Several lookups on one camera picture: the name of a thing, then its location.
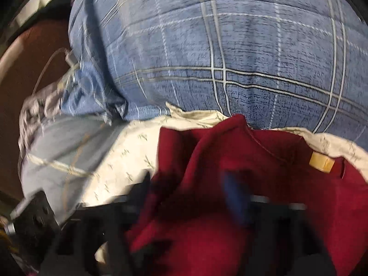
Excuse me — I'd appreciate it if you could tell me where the red fleece garment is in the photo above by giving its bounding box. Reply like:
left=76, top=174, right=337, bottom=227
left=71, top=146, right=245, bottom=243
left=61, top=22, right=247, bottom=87
left=128, top=115, right=367, bottom=275

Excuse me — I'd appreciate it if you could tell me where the cream leaf-print sheet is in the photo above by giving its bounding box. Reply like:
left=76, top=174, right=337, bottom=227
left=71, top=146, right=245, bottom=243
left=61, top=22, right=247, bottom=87
left=82, top=105, right=367, bottom=206

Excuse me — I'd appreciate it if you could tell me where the grey plaid pillow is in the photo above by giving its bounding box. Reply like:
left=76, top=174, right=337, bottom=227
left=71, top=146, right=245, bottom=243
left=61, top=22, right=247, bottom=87
left=20, top=115, right=127, bottom=224

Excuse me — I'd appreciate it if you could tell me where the tan garment label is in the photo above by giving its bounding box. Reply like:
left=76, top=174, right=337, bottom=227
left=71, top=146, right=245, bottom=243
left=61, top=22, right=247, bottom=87
left=309, top=151, right=335, bottom=173

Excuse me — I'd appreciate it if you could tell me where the grey patterned cloth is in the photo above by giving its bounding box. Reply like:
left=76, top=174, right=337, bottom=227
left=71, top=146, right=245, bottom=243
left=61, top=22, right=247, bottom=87
left=18, top=82, right=64, bottom=153

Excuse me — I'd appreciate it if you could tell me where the blue plaid quilt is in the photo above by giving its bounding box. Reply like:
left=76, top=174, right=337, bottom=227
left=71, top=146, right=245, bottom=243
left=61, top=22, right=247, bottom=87
left=61, top=0, right=367, bottom=148

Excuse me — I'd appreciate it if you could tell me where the white charger with cable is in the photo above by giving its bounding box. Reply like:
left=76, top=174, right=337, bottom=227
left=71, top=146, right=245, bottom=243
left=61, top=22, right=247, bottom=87
left=31, top=47, right=80, bottom=95

